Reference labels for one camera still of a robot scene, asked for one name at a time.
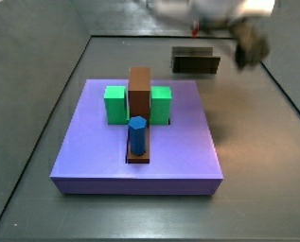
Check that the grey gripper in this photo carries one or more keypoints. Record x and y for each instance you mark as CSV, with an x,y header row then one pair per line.
x,y
187,11

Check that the red peg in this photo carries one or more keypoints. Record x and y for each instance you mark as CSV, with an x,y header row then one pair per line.
x,y
194,28

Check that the purple base board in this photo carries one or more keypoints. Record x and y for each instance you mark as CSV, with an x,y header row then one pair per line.
x,y
91,163

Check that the green block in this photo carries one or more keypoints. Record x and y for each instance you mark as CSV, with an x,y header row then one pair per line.
x,y
115,105
160,99

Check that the blue hexagonal peg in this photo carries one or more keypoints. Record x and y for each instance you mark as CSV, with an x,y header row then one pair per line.
x,y
136,135

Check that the brown T-shaped block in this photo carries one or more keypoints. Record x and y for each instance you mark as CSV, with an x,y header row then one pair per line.
x,y
138,104

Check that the black angle bracket holder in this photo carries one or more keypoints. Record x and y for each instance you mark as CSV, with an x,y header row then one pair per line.
x,y
194,60

